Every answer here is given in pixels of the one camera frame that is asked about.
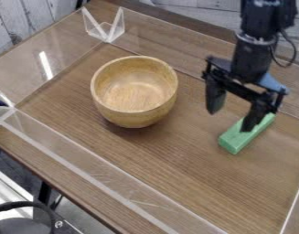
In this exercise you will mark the clear acrylic front barrier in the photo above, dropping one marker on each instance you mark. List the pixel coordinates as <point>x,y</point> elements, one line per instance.
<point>116,198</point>

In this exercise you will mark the light wooden bowl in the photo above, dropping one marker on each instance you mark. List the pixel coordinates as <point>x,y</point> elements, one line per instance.
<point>133,90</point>

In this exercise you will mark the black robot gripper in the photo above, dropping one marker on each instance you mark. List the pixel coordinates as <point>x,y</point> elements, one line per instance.
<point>243,76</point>

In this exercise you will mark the black table leg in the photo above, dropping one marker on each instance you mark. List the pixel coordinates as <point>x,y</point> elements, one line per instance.
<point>44,193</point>

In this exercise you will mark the clear acrylic corner bracket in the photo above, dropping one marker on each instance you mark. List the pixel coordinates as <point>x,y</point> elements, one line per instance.
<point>102,31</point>

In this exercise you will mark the green rectangular block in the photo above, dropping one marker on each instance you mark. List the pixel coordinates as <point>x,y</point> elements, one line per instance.
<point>233,140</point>

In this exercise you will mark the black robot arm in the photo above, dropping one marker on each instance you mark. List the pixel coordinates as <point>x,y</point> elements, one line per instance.
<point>263,17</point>

